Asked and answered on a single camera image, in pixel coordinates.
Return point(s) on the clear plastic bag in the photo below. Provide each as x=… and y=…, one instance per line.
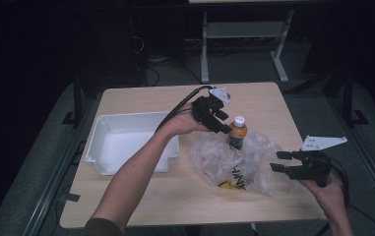
x=214, y=157

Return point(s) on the black metal stand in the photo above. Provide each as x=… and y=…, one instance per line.
x=348, y=98
x=77, y=98

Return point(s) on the person's left hand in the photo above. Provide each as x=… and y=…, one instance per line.
x=183, y=124

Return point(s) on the dark sleeve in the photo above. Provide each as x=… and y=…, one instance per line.
x=101, y=227

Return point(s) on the white plastic tray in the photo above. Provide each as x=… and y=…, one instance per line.
x=116, y=147

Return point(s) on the black tape strip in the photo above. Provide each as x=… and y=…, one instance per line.
x=72, y=197

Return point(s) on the orange drink bottle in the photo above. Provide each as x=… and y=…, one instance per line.
x=239, y=131

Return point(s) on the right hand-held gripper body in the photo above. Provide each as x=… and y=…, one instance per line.
x=313, y=167

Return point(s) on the white metal desk frame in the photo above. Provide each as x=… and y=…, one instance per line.
x=204, y=49

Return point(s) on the grey metal rail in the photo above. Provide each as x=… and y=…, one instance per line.
x=53, y=183
x=372, y=167

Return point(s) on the person's right hand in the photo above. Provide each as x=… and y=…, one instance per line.
x=327, y=193

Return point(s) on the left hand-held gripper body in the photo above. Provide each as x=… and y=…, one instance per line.
x=206, y=111

